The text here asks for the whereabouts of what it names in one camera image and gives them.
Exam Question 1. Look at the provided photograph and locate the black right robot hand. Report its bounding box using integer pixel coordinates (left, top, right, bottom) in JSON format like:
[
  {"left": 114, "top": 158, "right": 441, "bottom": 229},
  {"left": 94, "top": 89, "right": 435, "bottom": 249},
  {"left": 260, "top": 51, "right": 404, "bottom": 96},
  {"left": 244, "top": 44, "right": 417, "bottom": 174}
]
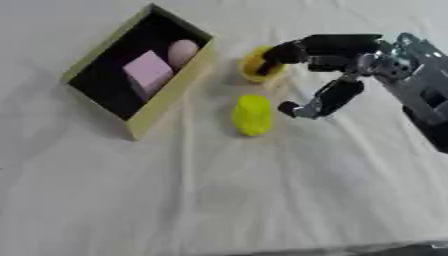
[{"left": 255, "top": 33, "right": 389, "bottom": 120}]

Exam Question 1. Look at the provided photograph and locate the tan cardboard box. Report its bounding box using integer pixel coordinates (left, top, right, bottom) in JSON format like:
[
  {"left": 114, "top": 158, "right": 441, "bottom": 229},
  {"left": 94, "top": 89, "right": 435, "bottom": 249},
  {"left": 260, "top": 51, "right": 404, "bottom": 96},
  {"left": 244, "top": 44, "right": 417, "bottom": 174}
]
[{"left": 59, "top": 3, "right": 217, "bottom": 141}]

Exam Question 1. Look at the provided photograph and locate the yellow round toy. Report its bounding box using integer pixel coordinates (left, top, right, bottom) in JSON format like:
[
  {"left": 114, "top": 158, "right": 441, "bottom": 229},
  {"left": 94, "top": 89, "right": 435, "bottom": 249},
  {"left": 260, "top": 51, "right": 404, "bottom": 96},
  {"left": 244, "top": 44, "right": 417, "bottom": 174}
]
[{"left": 238, "top": 44, "right": 289, "bottom": 84}]

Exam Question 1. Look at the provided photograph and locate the yellow-green oval toy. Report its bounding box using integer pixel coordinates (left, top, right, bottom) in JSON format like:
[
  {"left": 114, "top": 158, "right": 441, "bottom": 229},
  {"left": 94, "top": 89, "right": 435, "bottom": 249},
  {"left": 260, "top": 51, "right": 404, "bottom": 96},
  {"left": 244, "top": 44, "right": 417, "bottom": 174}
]
[{"left": 231, "top": 94, "right": 275, "bottom": 137}]

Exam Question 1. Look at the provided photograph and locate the pink egg-shaped toy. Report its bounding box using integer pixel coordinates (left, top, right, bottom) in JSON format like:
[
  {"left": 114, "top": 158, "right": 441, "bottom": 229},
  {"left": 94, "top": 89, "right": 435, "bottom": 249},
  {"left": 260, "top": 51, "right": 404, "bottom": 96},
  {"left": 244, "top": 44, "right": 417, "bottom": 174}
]
[{"left": 166, "top": 39, "right": 202, "bottom": 70}]

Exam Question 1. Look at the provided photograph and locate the pink cube block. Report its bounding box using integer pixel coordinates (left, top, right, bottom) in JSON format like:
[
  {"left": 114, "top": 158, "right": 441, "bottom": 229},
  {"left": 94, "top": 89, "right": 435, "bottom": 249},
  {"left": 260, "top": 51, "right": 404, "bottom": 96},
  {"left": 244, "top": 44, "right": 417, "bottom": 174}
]
[{"left": 120, "top": 50, "right": 175, "bottom": 101}]

